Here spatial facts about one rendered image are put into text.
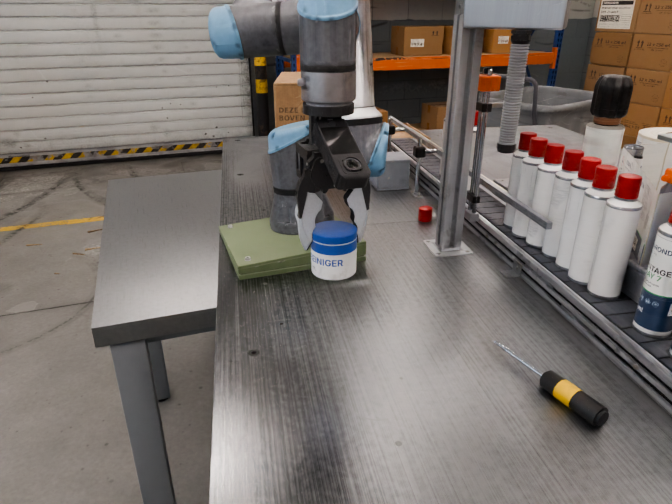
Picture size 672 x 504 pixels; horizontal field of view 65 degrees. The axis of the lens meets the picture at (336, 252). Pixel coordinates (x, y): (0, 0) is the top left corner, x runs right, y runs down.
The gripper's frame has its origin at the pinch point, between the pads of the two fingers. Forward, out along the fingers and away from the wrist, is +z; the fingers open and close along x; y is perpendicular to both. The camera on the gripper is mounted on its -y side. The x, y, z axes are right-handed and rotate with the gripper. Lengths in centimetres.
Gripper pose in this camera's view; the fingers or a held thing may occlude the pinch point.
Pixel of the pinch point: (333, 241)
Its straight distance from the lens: 80.0
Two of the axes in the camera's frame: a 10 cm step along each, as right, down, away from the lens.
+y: -3.4, -3.9, 8.6
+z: 0.0, 9.1, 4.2
